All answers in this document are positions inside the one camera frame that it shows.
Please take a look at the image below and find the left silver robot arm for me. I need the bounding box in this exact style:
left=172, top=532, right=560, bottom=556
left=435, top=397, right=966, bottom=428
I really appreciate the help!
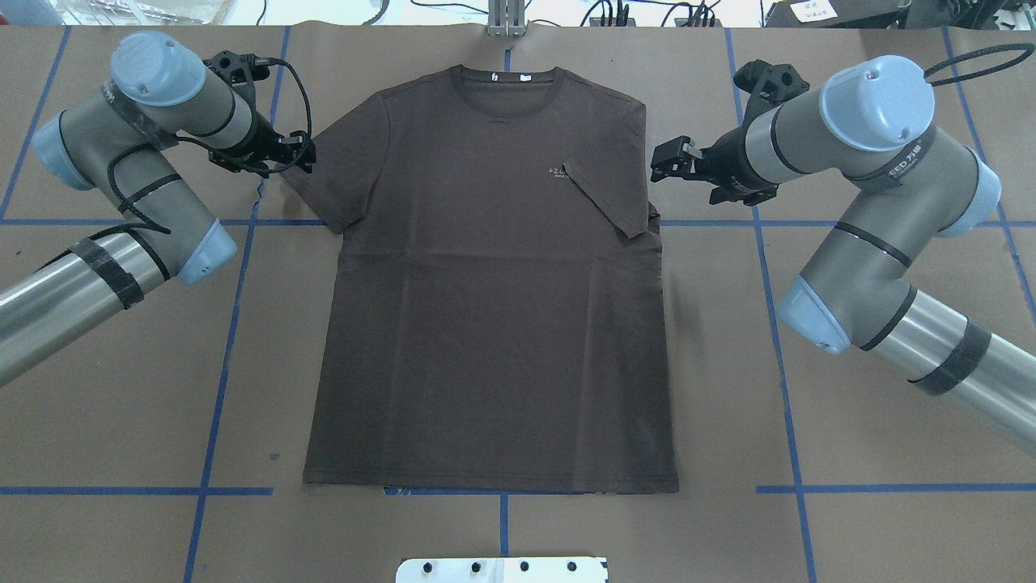
left=1, top=29, right=316, bottom=384

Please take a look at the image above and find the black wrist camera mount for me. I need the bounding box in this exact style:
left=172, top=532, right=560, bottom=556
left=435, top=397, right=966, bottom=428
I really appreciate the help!
left=732, top=59, right=811, bottom=106
left=202, top=49, right=271, bottom=87

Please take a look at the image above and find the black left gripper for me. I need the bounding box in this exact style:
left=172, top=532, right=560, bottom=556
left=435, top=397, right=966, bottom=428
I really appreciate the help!
left=208, top=113, right=316, bottom=177

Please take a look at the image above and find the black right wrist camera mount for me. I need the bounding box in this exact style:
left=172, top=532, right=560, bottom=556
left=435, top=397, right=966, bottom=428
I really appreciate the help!
left=732, top=59, right=811, bottom=106

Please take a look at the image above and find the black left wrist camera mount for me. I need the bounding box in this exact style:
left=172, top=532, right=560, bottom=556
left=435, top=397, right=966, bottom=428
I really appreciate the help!
left=202, top=49, right=271, bottom=87

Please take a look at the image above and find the dark brown t-shirt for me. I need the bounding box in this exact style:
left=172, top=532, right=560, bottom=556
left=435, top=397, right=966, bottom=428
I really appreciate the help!
left=286, top=66, right=678, bottom=494

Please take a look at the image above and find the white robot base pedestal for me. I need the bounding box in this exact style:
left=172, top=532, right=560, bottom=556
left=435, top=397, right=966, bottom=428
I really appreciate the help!
left=395, top=556, right=610, bottom=582

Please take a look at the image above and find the aluminium frame post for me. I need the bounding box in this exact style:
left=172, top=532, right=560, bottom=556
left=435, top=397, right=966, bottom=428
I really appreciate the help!
left=487, top=0, right=528, bottom=38

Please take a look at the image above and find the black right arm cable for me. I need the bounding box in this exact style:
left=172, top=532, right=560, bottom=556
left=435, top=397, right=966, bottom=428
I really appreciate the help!
left=923, top=42, right=1036, bottom=88

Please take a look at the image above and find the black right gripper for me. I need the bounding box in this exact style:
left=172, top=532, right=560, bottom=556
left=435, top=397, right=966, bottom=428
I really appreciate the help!
left=651, top=130, right=778, bottom=204

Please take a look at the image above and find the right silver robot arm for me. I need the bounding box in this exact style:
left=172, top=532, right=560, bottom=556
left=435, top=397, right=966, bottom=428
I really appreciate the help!
left=650, top=55, right=1035, bottom=453

